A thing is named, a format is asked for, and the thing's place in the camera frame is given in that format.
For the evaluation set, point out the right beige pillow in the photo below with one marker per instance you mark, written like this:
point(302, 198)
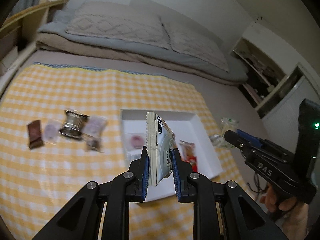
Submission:
point(186, 41)

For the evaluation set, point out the dark round cookie packet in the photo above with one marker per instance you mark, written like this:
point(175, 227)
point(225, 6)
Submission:
point(93, 143)

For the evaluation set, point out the silver foil packet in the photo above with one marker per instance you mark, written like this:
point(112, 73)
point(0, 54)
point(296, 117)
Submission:
point(216, 139)

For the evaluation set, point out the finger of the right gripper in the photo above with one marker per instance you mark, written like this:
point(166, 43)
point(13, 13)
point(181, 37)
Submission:
point(240, 143)
point(255, 141)

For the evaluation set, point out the silver brown snack packet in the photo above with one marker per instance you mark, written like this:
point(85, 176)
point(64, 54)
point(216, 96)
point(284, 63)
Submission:
point(73, 125)

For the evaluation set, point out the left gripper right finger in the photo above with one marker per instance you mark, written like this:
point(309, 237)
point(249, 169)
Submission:
point(221, 211)

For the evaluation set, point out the white tray box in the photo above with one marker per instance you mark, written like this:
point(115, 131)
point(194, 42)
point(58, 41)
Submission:
point(185, 126)

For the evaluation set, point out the white deer pastry packet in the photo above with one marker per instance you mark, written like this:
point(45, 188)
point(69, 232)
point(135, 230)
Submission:
point(160, 140)

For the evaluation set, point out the red cracker snack packet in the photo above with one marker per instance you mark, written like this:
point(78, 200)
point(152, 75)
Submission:
point(188, 152)

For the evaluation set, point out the grey blue blanket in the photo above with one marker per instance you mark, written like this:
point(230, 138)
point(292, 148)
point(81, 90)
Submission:
point(62, 18)

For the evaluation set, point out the left beige pillow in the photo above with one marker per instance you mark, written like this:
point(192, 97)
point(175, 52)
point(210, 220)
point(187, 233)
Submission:
point(117, 21)

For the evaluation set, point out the yellow checkered cloth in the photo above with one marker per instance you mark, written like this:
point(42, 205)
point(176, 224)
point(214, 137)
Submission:
point(36, 183)

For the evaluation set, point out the purple round snack packet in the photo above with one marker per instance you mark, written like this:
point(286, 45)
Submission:
point(51, 131)

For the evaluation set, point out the beige pillow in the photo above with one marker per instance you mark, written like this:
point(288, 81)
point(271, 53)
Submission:
point(117, 21)
point(186, 41)

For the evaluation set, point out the pale purple wrapped snack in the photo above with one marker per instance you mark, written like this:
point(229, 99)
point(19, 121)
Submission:
point(94, 126)

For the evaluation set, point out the right hand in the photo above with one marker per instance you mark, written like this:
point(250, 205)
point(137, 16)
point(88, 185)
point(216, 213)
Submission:
point(295, 224)

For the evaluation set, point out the right white shelf unit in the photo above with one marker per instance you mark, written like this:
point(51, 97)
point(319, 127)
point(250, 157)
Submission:
point(274, 69)

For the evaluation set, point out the wooden headboard shelf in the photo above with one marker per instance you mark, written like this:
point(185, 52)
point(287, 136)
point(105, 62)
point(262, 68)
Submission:
point(19, 31)

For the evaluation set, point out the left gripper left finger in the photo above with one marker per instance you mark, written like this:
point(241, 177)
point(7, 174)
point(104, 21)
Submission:
point(101, 211)

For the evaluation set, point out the brown chocolate packet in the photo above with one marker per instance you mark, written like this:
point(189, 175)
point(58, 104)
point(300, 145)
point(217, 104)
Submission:
point(35, 134)

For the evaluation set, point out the beige folded comforter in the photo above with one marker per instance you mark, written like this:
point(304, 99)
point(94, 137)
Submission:
point(54, 42)

